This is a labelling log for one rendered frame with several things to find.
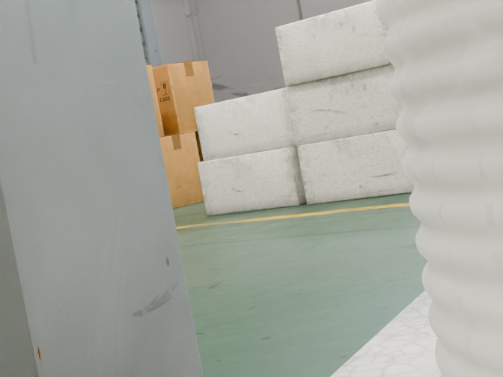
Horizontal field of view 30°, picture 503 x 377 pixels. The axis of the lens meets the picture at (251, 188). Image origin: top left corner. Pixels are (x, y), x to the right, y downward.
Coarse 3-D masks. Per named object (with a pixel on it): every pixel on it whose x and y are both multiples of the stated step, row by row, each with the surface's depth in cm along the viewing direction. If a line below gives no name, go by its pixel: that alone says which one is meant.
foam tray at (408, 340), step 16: (416, 304) 23; (400, 320) 21; (416, 320) 21; (384, 336) 20; (400, 336) 20; (416, 336) 20; (432, 336) 19; (368, 352) 19; (384, 352) 19; (400, 352) 18; (416, 352) 18; (432, 352) 18; (352, 368) 18; (368, 368) 18; (384, 368) 18; (400, 368) 17; (416, 368) 17; (432, 368) 17
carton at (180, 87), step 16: (176, 64) 398; (192, 64) 405; (160, 80) 399; (176, 80) 397; (192, 80) 404; (208, 80) 411; (160, 96) 401; (176, 96) 396; (192, 96) 403; (208, 96) 410; (160, 112) 402; (176, 112) 396; (192, 112) 402; (176, 128) 397; (192, 128) 401
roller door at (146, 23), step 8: (136, 0) 653; (144, 0) 653; (136, 8) 651; (144, 8) 652; (144, 16) 652; (152, 16) 657; (144, 24) 651; (152, 24) 656; (144, 32) 651; (152, 32) 656; (144, 40) 653; (152, 40) 655; (144, 48) 654; (152, 48) 654; (144, 56) 653; (152, 56) 653; (152, 64) 652; (160, 64) 658
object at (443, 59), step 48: (384, 0) 13; (432, 0) 11; (480, 0) 11; (384, 48) 13; (432, 48) 12; (480, 48) 11; (432, 96) 12; (480, 96) 11; (432, 144) 12; (480, 144) 11; (432, 192) 12; (480, 192) 11; (432, 240) 13; (480, 240) 11; (432, 288) 13; (480, 288) 12; (480, 336) 12
